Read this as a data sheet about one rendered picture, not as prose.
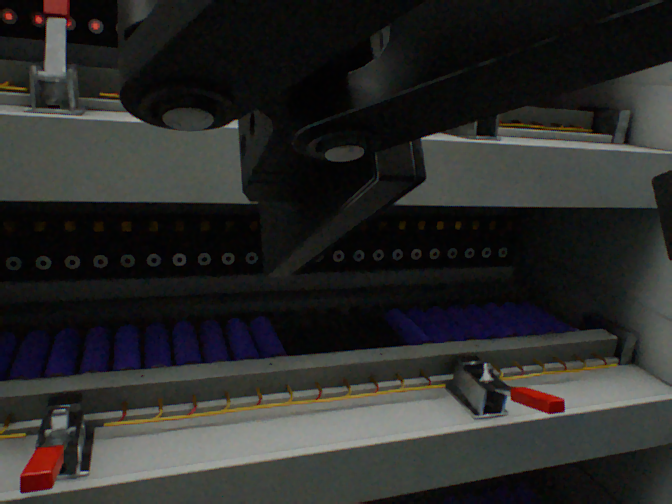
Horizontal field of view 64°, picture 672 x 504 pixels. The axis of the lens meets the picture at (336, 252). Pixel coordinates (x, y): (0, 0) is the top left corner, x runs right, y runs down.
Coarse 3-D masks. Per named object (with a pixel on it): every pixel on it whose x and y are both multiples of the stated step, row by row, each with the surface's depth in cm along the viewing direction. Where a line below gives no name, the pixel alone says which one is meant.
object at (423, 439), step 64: (384, 320) 51; (576, 320) 53; (640, 320) 46; (512, 384) 41; (576, 384) 42; (640, 384) 43; (0, 448) 30; (128, 448) 31; (192, 448) 31; (256, 448) 32; (320, 448) 32; (384, 448) 33; (448, 448) 35; (512, 448) 37; (576, 448) 40; (640, 448) 42
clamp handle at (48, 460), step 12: (60, 420) 28; (60, 432) 28; (48, 444) 26; (60, 444) 26; (36, 456) 24; (48, 456) 24; (60, 456) 24; (24, 468) 23; (36, 468) 22; (48, 468) 22; (60, 468) 24; (24, 480) 22; (36, 480) 22; (48, 480) 22; (24, 492) 22
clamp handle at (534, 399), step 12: (480, 372) 37; (492, 384) 36; (504, 384) 36; (516, 396) 33; (528, 396) 32; (540, 396) 32; (552, 396) 32; (540, 408) 31; (552, 408) 31; (564, 408) 31
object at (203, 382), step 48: (528, 336) 44; (576, 336) 45; (0, 384) 31; (48, 384) 32; (96, 384) 32; (144, 384) 33; (192, 384) 34; (240, 384) 35; (288, 384) 36; (336, 384) 38; (0, 432) 29
